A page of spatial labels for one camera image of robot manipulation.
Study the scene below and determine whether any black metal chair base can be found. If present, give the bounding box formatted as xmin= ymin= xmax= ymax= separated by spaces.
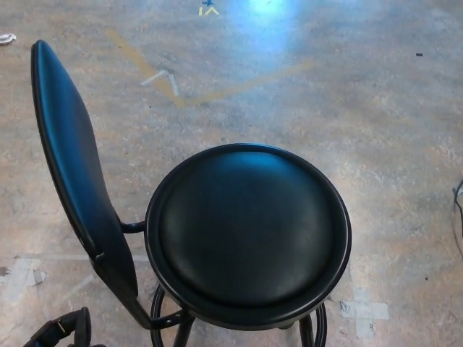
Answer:
xmin=150 ymin=283 xmax=329 ymax=347

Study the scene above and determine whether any black swivel seat with backrest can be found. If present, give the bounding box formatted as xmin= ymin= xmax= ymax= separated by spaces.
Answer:
xmin=30 ymin=38 xmax=354 ymax=332

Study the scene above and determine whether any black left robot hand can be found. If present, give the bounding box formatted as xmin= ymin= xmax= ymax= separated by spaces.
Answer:
xmin=23 ymin=307 xmax=92 ymax=347

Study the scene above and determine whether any white tape angle mark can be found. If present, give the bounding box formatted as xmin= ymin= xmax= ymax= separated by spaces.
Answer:
xmin=140 ymin=70 xmax=181 ymax=97

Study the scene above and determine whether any white tape cross patch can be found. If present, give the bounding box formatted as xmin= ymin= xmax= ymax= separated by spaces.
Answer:
xmin=339 ymin=287 xmax=390 ymax=332

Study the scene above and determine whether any worn grey tape patch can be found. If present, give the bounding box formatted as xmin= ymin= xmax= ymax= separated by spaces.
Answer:
xmin=0 ymin=257 xmax=48 ymax=301

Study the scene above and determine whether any thin black cable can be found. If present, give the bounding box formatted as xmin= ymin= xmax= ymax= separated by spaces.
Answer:
xmin=452 ymin=182 xmax=463 ymax=250

